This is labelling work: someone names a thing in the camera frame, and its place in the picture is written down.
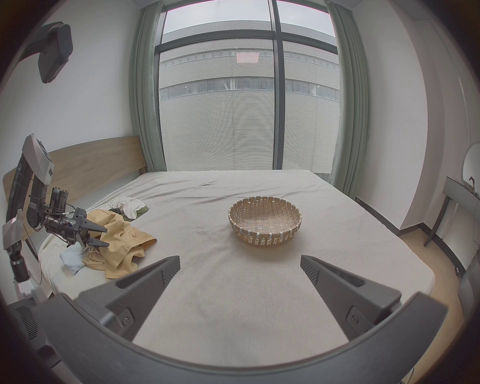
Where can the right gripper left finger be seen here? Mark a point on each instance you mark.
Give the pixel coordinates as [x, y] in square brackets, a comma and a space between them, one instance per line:
[127, 300]

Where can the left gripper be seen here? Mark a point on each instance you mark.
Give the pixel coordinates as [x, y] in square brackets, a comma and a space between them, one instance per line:
[69, 228]

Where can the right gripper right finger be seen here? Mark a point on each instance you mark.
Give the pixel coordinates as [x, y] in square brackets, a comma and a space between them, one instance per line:
[352, 300]

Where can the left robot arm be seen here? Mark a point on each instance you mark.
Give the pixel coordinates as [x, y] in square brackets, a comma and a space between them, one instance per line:
[35, 161]

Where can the pale blue garment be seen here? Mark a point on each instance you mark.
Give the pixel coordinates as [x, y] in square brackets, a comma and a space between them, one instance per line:
[73, 260]

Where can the white garment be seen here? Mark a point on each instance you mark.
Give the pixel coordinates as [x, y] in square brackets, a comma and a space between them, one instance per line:
[129, 208]

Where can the green garment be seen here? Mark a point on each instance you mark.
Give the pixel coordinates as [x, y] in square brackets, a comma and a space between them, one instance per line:
[141, 213]

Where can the bed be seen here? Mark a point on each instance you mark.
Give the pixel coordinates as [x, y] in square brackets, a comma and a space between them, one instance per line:
[232, 285]

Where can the round woven basket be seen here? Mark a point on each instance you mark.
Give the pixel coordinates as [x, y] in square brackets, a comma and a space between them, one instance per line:
[262, 221]

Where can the grey-green curtain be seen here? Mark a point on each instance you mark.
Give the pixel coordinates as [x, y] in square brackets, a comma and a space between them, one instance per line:
[146, 112]
[350, 112]

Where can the dark grey small table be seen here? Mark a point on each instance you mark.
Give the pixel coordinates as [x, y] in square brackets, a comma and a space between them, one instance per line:
[455, 191]

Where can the window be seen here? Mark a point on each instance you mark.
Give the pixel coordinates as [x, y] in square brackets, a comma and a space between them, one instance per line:
[225, 112]

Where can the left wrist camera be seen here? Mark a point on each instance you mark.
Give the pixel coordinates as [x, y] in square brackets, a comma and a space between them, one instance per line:
[80, 213]

